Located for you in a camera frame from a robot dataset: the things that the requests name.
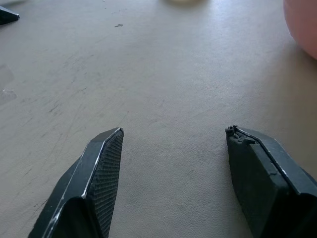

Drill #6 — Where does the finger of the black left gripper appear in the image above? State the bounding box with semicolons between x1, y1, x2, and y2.
27;127;124;238

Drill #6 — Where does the black pointed right gripper left finger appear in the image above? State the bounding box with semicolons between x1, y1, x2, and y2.
0;5;20;25

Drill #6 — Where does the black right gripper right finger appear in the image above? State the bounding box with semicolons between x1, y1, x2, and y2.
225;125;317;238

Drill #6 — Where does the pink round object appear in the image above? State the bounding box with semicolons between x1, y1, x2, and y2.
283;0;317;60

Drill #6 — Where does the cream round object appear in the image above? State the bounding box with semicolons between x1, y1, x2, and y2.
166;0;206;4

